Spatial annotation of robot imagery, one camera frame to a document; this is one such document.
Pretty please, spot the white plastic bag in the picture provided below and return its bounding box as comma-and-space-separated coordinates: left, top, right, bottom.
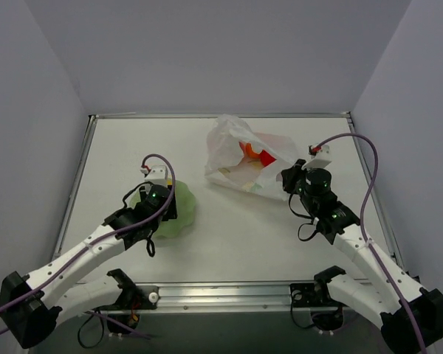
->
205, 114, 300, 201

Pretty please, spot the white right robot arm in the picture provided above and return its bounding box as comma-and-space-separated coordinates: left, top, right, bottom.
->
281, 159, 443, 353

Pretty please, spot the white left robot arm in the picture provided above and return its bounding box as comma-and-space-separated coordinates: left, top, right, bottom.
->
0, 181, 177, 349

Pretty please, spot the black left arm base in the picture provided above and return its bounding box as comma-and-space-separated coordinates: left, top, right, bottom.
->
100, 269, 159, 330

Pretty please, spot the red fake apple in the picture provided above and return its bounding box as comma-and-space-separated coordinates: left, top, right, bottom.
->
259, 150, 276, 167

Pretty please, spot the orange fake fruit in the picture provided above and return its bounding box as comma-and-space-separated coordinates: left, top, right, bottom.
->
239, 142, 260, 159

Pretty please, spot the green wavy glass bowl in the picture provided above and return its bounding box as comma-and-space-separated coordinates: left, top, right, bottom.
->
122, 181, 196, 238

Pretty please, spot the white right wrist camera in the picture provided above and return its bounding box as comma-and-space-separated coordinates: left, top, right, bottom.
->
304, 145, 332, 170

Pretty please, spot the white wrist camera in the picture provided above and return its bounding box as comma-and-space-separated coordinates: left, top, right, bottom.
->
304, 145, 332, 170
140, 165, 168, 187

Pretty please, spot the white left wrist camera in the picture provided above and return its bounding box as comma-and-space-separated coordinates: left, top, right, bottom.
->
140, 165, 168, 187

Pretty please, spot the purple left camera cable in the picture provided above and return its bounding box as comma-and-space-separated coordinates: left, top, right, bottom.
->
0, 153, 176, 339

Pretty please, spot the purple camera cable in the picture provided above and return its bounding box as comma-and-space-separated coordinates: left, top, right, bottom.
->
0, 153, 176, 339
315, 133, 427, 354

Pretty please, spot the aluminium front frame rail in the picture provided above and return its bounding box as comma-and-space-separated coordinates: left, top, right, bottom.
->
58, 282, 355, 314

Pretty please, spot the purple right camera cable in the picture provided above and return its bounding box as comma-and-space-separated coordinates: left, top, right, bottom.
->
315, 133, 427, 354

